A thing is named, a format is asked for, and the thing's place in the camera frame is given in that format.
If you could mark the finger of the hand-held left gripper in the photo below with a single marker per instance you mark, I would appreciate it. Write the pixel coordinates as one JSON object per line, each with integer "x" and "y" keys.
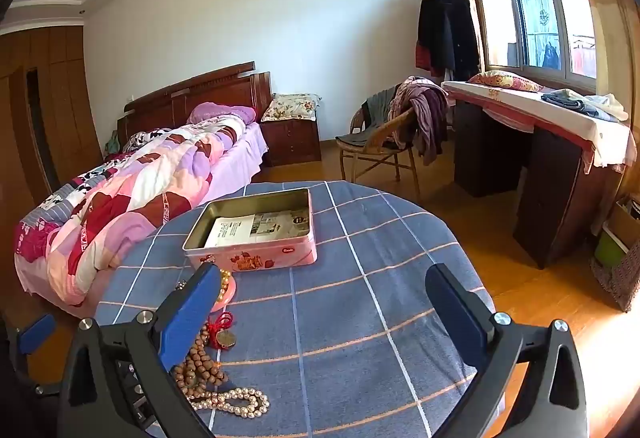
{"x": 35, "y": 333}

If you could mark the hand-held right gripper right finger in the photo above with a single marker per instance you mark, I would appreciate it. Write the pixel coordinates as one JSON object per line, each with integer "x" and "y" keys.
{"x": 460, "y": 313}

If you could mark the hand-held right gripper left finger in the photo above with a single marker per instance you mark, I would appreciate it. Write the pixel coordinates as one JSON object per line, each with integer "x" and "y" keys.
{"x": 190, "y": 318}

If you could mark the red knot medal pendant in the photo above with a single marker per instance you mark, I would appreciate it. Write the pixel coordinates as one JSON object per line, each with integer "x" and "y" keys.
{"x": 225, "y": 340}

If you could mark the pink plastic bangle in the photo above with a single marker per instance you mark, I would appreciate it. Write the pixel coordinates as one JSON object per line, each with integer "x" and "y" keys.
{"x": 229, "y": 298}

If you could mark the pink metal tin box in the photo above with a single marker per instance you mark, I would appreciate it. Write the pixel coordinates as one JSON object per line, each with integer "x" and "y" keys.
{"x": 280, "y": 258}

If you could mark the white printed paper sheet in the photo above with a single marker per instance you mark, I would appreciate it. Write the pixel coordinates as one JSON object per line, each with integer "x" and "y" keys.
{"x": 230, "y": 230}

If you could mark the blue checked tablecloth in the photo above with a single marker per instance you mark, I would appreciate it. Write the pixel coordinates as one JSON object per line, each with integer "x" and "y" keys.
{"x": 350, "y": 318}

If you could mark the pink patchwork quilt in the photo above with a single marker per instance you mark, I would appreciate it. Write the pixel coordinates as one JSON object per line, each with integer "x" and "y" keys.
{"x": 125, "y": 198}

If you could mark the green plastic bin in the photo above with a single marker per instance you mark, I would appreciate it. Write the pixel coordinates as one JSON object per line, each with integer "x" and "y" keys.
{"x": 607, "y": 248}

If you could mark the dark desk with white cover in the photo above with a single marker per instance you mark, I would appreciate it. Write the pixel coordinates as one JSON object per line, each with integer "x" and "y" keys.
{"x": 550, "y": 178}

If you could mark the dark woven basket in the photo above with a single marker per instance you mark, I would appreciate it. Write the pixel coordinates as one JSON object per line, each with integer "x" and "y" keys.
{"x": 622, "y": 283}

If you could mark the purple bed sheet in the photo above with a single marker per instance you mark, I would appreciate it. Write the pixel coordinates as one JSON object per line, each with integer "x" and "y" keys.
{"x": 240, "y": 153}

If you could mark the wicker chair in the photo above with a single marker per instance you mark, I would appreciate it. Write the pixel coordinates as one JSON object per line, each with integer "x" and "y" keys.
{"x": 370, "y": 158}

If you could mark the black white print pillow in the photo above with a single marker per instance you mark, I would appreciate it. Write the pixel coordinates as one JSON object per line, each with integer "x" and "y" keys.
{"x": 147, "y": 138}

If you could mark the cardboard box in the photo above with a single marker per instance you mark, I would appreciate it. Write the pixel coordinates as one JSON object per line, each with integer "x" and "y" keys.
{"x": 625, "y": 220}

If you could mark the teal cloth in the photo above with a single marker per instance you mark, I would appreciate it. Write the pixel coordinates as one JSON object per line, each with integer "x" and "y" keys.
{"x": 112, "y": 144}

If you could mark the dark folded seat garment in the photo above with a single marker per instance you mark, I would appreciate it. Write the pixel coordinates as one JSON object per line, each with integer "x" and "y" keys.
{"x": 360, "y": 139}

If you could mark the dark wooden nightstand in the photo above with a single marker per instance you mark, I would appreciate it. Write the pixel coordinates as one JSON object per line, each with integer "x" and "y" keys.
{"x": 292, "y": 143}

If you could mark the pink striped garment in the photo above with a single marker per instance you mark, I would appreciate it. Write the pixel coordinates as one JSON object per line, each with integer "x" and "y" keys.
{"x": 425, "y": 113}

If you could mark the purple pillow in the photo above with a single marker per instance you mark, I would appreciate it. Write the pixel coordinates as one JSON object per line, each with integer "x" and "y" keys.
{"x": 220, "y": 112}

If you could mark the brown wooden wardrobe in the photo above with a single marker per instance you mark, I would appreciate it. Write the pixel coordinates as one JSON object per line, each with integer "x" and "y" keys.
{"x": 60, "y": 118}

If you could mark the grey garment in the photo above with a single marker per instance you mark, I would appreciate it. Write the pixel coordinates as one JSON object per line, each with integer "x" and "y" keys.
{"x": 380, "y": 106}

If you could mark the dark wooden bed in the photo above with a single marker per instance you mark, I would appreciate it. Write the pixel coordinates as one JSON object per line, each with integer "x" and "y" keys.
{"x": 210, "y": 86}

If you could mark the pink floral pillow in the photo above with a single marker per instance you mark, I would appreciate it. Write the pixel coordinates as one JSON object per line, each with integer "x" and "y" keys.
{"x": 505, "y": 81}

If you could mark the blue grey folded clothes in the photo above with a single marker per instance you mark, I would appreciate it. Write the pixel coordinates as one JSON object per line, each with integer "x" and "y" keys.
{"x": 570, "y": 102}

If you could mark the white cloth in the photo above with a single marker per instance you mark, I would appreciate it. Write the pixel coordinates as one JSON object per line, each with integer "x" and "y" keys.
{"x": 612, "y": 106}

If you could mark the red hanging garment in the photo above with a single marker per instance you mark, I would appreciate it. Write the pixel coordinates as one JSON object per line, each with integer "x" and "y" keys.
{"x": 423, "y": 57}

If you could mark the black hanging coat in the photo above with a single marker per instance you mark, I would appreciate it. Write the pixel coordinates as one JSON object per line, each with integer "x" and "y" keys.
{"x": 447, "y": 28}

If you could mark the grey framed window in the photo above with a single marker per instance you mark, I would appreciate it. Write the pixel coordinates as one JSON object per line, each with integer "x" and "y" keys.
{"x": 535, "y": 18}

